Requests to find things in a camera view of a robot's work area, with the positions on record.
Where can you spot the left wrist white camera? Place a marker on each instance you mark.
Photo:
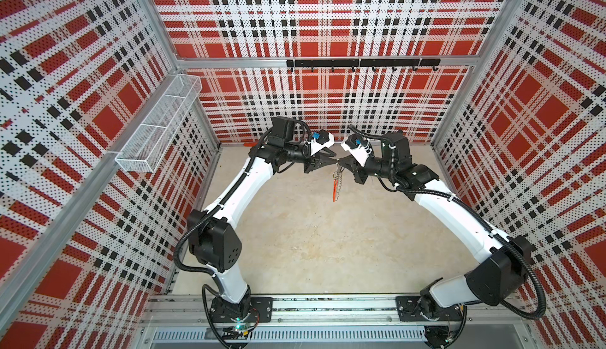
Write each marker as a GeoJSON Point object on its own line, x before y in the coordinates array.
{"type": "Point", "coordinates": [317, 142]}

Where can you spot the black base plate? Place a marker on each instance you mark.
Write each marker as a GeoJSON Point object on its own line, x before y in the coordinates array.
{"type": "Point", "coordinates": [249, 310]}
{"type": "Point", "coordinates": [415, 308]}

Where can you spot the aluminium front rail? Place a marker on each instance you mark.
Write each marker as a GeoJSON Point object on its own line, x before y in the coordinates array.
{"type": "Point", "coordinates": [336, 321]}

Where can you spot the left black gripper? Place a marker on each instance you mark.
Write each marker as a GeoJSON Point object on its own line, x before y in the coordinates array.
{"type": "Point", "coordinates": [317, 162]}

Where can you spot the black hook rail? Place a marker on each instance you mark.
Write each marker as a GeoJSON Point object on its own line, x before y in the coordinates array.
{"type": "Point", "coordinates": [355, 63]}

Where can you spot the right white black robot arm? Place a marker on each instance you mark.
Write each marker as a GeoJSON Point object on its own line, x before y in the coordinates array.
{"type": "Point", "coordinates": [503, 275]}

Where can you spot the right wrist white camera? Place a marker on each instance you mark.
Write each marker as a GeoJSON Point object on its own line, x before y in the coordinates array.
{"type": "Point", "coordinates": [359, 147]}

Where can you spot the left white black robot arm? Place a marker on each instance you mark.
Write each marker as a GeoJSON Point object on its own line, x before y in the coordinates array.
{"type": "Point", "coordinates": [211, 245]}

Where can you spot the wrist white camera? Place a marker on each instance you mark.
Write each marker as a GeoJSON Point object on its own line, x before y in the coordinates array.
{"type": "Point", "coordinates": [317, 142]}
{"type": "Point", "coordinates": [359, 147]}

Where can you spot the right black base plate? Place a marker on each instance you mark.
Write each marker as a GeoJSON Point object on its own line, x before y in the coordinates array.
{"type": "Point", "coordinates": [415, 308]}

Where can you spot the white wire mesh basket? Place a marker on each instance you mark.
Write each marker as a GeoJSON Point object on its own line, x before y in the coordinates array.
{"type": "Point", "coordinates": [170, 105]}

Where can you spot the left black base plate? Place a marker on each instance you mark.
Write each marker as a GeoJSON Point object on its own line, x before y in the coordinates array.
{"type": "Point", "coordinates": [249, 310]}

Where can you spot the silver keyring with red handle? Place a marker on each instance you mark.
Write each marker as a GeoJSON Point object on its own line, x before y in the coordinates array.
{"type": "Point", "coordinates": [337, 182]}

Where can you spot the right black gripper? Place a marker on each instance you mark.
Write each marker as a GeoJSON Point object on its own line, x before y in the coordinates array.
{"type": "Point", "coordinates": [356, 169]}

